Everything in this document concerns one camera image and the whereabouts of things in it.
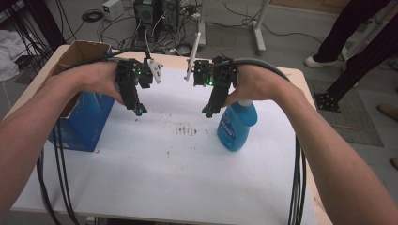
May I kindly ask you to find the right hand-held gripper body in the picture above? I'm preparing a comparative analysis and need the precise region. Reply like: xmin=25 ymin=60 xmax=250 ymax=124
xmin=183 ymin=31 xmax=238 ymax=114

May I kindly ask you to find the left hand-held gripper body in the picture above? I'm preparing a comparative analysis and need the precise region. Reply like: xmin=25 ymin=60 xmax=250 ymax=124
xmin=115 ymin=57 xmax=164 ymax=111

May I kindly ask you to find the person's left hand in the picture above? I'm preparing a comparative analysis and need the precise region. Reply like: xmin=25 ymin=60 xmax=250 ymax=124
xmin=57 ymin=60 xmax=126 ymax=106

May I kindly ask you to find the person's right hand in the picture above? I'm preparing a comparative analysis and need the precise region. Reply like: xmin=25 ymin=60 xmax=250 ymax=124
xmin=222 ymin=63 xmax=302 ymax=108

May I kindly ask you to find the blue spray bottle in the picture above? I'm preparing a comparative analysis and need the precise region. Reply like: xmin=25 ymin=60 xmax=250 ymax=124
xmin=216 ymin=98 xmax=259 ymax=153

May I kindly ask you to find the blue cardboard box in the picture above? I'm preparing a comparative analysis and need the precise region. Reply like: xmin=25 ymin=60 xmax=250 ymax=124
xmin=46 ymin=39 xmax=116 ymax=153

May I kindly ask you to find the white metal stand leg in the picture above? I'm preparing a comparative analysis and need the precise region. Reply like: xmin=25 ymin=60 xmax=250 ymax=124
xmin=196 ymin=0 xmax=207 ymax=48
xmin=252 ymin=0 xmax=272 ymax=54

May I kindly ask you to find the black computer tower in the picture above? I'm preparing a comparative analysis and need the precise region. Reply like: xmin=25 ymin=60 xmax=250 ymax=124
xmin=132 ymin=0 xmax=155 ymax=27

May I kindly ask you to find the white table cover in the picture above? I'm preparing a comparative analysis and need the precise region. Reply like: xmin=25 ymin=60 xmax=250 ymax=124
xmin=10 ymin=67 xmax=318 ymax=225

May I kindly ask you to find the white power supply box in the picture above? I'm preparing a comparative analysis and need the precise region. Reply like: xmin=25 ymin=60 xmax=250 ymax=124
xmin=101 ymin=0 xmax=126 ymax=22

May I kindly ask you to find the wooden table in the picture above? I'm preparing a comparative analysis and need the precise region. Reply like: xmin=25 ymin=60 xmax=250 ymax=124
xmin=4 ymin=44 xmax=334 ymax=225

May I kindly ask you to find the white cloth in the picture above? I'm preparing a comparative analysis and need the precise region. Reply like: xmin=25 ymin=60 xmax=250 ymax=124
xmin=0 ymin=29 xmax=30 ymax=83

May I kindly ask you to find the grey floor mat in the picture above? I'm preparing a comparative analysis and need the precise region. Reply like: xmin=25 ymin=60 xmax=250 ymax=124
xmin=306 ymin=78 xmax=385 ymax=148

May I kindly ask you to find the beige shoe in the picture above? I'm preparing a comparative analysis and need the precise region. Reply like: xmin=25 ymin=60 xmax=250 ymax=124
xmin=376 ymin=103 xmax=398 ymax=122

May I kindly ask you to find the coiled black cable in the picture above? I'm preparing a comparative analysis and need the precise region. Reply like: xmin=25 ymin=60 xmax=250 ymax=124
xmin=81 ymin=8 xmax=105 ymax=23

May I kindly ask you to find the black cable bundle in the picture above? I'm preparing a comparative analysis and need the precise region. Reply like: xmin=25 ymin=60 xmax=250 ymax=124
xmin=36 ymin=46 xmax=152 ymax=225

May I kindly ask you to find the grey cable bundle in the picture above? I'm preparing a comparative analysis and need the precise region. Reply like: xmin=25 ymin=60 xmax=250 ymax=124
xmin=230 ymin=57 xmax=308 ymax=225

